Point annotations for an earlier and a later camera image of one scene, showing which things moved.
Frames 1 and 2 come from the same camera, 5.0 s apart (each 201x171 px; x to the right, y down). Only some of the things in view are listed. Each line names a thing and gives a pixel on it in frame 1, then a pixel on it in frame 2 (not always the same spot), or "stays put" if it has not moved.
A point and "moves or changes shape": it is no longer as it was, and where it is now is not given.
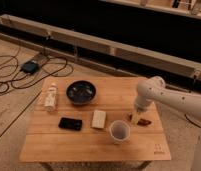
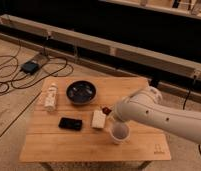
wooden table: [88, 119] stays put
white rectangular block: [99, 119] stays put
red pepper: [143, 122] moves or changes shape
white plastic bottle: [50, 100] stays put
